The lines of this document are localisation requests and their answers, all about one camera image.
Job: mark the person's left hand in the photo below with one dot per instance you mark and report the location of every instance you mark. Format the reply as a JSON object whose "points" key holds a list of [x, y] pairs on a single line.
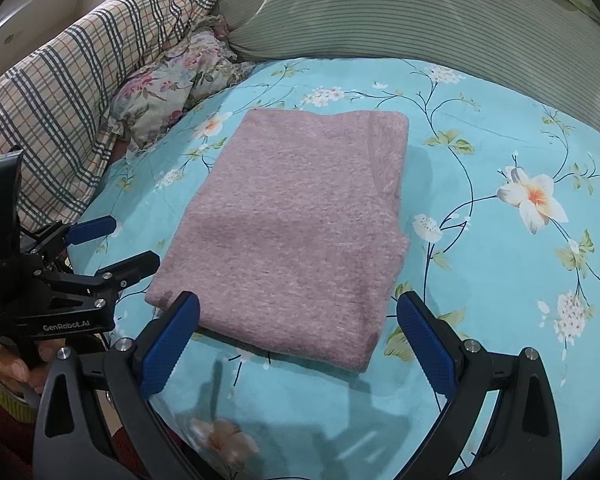
{"points": [[10, 366]]}

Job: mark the green striped pillow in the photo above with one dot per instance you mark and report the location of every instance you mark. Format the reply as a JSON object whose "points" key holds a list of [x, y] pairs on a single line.
{"points": [[405, 15]]}

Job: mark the blue floral bed sheet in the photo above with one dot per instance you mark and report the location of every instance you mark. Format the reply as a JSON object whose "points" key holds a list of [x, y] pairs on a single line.
{"points": [[480, 260]]}

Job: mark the pink knit sweater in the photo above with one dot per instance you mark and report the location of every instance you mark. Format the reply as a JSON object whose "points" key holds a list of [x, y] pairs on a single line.
{"points": [[290, 220]]}

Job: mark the floral ruffled pillow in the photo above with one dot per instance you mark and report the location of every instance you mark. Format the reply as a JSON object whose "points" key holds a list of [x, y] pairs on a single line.
{"points": [[170, 85]]}

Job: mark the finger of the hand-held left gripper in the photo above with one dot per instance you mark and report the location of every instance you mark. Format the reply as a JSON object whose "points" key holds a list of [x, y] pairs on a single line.
{"points": [[95, 229], [132, 266]]}

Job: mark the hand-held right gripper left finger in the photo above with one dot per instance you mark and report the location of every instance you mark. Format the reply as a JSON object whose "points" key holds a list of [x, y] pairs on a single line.
{"points": [[172, 345]]}

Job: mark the plaid quilt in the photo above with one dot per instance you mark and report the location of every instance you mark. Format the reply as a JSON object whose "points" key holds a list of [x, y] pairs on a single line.
{"points": [[80, 85]]}

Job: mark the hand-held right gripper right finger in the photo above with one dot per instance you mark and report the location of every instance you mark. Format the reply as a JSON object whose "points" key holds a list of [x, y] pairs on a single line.
{"points": [[425, 345]]}

